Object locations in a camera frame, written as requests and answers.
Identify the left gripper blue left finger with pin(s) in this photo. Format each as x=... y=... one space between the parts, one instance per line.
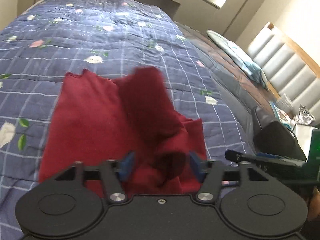
x=112 y=174

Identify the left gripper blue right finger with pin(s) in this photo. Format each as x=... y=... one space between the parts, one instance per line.
x=210 y=175

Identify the crumpled silver foil bag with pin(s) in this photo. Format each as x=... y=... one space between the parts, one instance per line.
x=304 y=116

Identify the padded white wooden headboard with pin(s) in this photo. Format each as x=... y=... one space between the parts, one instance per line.
x=290 y=71

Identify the printed paper packet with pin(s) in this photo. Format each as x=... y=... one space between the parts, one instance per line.
x=282 y=109

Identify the green box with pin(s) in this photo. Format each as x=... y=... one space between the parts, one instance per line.
x=314 y=150

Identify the white teal floral pillow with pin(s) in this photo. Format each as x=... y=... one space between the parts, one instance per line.
x=246 y=64

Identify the dark red shirt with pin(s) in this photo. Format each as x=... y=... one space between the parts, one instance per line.
x=96 y=119

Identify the blue plaid floral quilt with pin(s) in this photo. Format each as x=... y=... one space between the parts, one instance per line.
x=109 y=38

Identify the black bag on bed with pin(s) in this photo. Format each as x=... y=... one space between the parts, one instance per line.
x=272 y=137

